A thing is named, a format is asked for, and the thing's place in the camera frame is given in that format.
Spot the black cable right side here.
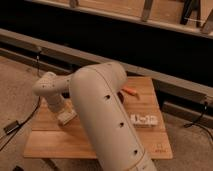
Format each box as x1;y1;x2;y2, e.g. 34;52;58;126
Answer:
183;101;213;139

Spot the black power adapter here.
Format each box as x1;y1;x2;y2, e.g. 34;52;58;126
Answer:
3;121;20;135

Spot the white toy block cluster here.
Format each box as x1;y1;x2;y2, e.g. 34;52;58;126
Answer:
130;114;158;127

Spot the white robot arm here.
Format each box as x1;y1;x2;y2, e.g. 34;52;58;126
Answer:
33;62;157;171

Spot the white sponge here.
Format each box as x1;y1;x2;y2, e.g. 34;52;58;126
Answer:
57;112;76;125

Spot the black cable on floor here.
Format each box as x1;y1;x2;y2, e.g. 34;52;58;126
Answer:
0;54;43;152

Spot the wooden table board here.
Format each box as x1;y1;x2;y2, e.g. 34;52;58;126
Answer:
23;76;173;159

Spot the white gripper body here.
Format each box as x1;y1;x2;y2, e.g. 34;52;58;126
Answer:
49;96;72;117

